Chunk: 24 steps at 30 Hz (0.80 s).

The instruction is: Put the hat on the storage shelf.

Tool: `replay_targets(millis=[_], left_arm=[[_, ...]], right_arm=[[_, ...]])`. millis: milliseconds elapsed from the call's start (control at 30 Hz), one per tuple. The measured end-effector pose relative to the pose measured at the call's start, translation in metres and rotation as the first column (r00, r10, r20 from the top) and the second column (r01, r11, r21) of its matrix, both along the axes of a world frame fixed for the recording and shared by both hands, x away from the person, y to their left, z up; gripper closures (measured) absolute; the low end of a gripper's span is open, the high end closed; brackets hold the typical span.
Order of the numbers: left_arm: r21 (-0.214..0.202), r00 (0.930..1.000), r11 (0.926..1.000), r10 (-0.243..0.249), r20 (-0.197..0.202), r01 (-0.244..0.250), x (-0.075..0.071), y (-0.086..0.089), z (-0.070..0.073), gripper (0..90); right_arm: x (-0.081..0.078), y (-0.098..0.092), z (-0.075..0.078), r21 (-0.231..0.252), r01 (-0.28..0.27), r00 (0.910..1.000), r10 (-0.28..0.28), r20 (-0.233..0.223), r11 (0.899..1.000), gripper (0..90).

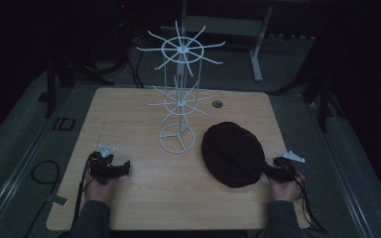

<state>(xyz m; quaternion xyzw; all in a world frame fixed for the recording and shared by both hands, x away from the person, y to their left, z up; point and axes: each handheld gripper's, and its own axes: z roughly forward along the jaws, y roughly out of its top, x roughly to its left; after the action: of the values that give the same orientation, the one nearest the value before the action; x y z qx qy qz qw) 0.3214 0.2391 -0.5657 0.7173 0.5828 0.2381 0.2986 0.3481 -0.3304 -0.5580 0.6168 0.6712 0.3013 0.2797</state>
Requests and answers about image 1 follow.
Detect grey metal desk frame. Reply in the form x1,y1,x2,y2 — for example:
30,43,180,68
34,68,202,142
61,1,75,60
161,0,275,83

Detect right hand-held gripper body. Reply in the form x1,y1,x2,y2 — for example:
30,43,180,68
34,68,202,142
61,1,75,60
272,150,307,183

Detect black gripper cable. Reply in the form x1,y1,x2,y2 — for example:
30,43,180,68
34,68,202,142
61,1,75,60
72,155,95,229
291,170,328,235

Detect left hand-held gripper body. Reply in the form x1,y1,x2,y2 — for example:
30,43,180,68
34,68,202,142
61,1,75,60
87,143,122,185

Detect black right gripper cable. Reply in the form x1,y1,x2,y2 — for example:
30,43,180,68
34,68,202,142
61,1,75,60
291,170,328,235

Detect person's right hand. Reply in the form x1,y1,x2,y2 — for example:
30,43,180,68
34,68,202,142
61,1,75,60
268,172,306,203

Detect black tripod stand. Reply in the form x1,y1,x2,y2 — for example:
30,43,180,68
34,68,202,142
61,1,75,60
45,0,145,119
267,19,345,134

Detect black rectangular floor frame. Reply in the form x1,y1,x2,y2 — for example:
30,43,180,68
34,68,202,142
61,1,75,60
52,117,76,132

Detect black floor cable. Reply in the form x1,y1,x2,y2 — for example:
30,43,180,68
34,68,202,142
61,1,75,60
24,160,62,238

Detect white wire display rack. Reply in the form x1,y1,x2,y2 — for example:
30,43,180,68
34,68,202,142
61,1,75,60
136,20,226,155

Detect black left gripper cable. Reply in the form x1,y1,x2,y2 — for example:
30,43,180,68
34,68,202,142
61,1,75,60
72,155,95,229

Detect black hat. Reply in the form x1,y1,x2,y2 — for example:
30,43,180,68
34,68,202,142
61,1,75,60
200,121,266,189

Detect person's left hand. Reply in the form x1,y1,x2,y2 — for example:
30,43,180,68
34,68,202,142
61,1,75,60
84,171,118,203

